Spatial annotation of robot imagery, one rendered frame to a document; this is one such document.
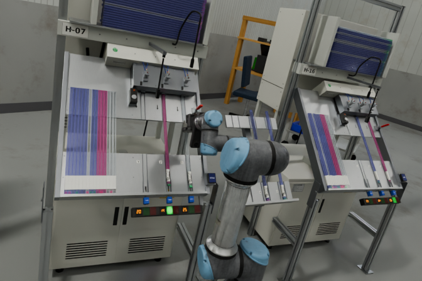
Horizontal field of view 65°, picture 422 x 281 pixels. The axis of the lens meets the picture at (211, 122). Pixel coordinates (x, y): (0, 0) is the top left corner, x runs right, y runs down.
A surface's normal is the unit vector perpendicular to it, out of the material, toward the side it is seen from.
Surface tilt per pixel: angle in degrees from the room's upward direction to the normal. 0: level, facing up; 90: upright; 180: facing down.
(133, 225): 90
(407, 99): 90
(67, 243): 90
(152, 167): 47
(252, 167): 90
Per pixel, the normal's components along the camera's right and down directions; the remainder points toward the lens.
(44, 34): 0.75, 0.34
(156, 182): 0.41, -0.39
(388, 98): -0.63, 0.10
